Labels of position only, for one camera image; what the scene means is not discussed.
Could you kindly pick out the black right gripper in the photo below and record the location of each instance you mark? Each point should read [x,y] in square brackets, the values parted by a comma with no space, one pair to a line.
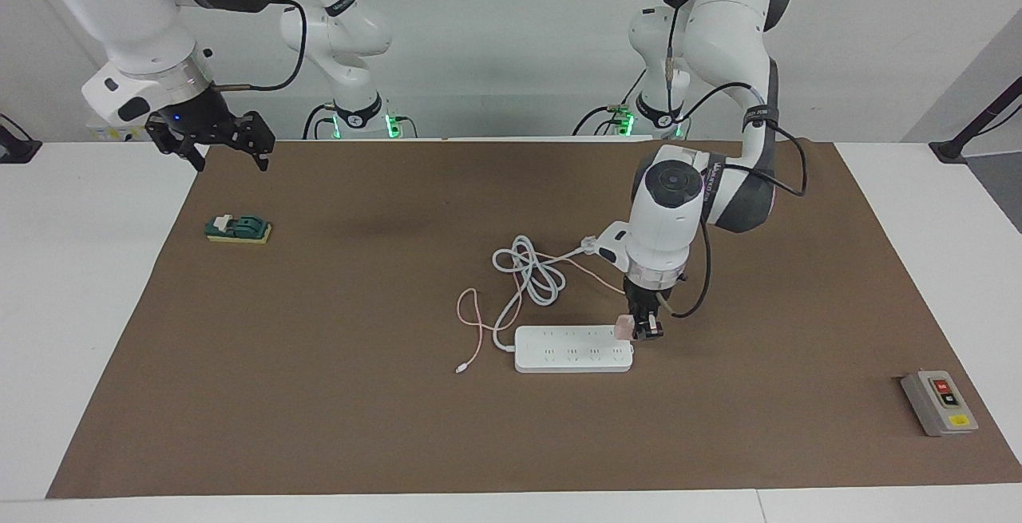
[200,120]

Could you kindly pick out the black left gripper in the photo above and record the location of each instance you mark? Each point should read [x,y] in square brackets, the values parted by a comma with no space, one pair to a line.
[648,299]

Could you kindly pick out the pink charger block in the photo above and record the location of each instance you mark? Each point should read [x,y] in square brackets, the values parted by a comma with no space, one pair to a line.
[623,330]

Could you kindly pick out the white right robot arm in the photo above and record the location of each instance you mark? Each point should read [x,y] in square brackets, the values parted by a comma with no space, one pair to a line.
[128,12]

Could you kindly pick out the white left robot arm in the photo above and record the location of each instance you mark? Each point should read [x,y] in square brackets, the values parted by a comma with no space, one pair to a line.
[671,219]

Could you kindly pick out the white power strip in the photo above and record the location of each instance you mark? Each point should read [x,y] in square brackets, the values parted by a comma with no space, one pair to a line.
[571,355]

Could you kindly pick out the green fixture on yellow sponge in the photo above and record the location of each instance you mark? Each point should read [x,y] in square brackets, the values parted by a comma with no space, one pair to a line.
[239,229]

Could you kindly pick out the white box with yellow labels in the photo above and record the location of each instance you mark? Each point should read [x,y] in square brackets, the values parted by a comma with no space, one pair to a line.
[120,135]

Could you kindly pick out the black table clamp stand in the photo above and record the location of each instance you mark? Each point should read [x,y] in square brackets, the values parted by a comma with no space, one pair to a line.
[950,149]
[16,152]

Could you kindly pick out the brown table mat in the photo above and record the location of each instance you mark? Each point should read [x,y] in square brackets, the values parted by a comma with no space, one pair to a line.
[319,427]

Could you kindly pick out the grey on-off switch box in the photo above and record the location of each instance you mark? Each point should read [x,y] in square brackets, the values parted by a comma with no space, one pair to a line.
[940,403]

